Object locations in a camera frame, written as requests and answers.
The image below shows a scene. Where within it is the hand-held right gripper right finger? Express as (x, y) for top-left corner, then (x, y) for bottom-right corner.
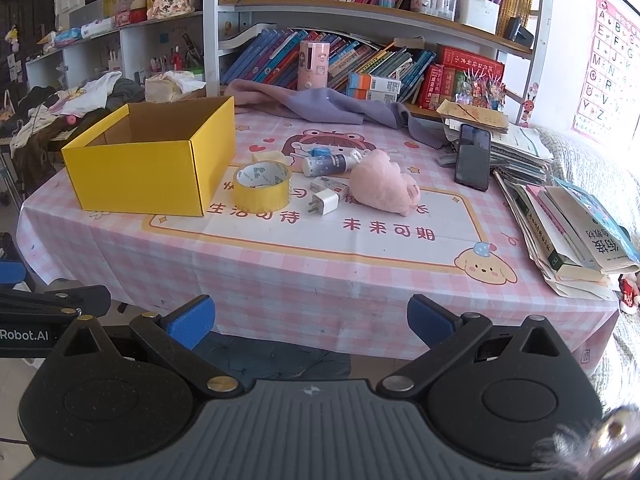
(376, 294), (571, 398)

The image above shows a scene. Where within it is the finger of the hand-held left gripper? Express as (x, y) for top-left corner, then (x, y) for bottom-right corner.
(0, 232), (27, 292)

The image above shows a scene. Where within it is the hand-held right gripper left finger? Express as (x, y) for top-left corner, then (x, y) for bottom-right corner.
(47, 295), (246, 397)

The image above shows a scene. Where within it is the clear yellow tape roll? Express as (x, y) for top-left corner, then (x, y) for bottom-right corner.
(233, 162), (292, 215)

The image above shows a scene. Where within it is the pink plush toy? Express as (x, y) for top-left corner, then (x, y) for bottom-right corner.
(349, 149), (422, 217)

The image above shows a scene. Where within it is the yellow cardboard box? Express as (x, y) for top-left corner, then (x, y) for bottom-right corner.
(61, 95), (237, 218)

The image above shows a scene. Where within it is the white charger plug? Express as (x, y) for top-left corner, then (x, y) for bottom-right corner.
(308, 191), (342, 217)

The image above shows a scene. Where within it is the white blue spray bottle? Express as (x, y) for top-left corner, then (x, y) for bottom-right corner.
(301, 150), (363, 178)

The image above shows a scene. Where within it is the dark blue cloth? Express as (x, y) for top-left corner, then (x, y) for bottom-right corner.
(195, 332), (351, 386)

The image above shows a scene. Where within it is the pile of textbooks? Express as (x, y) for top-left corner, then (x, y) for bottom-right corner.
(492, 170), (640, 301)

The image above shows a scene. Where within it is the small clear plastic case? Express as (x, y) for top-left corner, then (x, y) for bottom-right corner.
(311, 177), (351, 196)

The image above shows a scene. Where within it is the black smartphone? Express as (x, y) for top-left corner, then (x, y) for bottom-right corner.
(454, 123), (492, 192)

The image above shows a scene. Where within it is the pile of workbooks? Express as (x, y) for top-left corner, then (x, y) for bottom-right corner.
(437, 100), (553, 186)

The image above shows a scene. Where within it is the grey fluffy fabric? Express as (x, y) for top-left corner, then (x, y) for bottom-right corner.
(535, 405), (640, 480)

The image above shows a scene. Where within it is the pile of clothes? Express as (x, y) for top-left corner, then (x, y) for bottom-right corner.
(10, 71), (146, 161)

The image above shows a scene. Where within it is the red white small toy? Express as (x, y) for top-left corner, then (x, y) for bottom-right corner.
(617, 272), (640, 316)

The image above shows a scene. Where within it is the brown paper envelope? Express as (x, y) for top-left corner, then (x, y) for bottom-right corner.
(436, 100), (510, 133)

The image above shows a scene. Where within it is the orange white small box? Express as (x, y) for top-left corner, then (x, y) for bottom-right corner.
(346, 87), (398, 103)
(350, 72), (402, 93)

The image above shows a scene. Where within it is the red book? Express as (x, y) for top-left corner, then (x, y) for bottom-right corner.
(419, 64), (446, 110)

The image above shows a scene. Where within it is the colourful sticker pack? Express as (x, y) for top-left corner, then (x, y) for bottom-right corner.
(457, 72), (506, 111)

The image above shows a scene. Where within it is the purple cloth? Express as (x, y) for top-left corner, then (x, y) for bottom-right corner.
(225, 79), (451, 150)

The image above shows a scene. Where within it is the white shelf unit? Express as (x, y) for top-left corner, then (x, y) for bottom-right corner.
(25, 10), (206, 91)

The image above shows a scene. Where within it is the thick red dictionary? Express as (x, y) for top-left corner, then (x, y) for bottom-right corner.
(436, 45), (506, 81)

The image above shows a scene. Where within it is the pink tumbler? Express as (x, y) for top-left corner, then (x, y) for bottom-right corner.
(298, 40), (331, 92)

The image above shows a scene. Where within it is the row of colourful slanted books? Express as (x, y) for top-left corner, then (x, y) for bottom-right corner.
(220, 27), (436, 103)

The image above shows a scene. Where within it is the black small device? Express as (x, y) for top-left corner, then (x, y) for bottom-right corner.
(502, 16), (535, 43)

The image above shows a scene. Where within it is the white storage bin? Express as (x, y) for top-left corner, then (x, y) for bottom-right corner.
(455, 0), (501, 35)

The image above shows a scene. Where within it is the wooden metal bookshelf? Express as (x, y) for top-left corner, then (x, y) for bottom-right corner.
(202, 0), (556, 121)

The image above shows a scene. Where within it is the alphabet wall poster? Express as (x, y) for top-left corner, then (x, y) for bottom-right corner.
(571, 0), (640, 148)

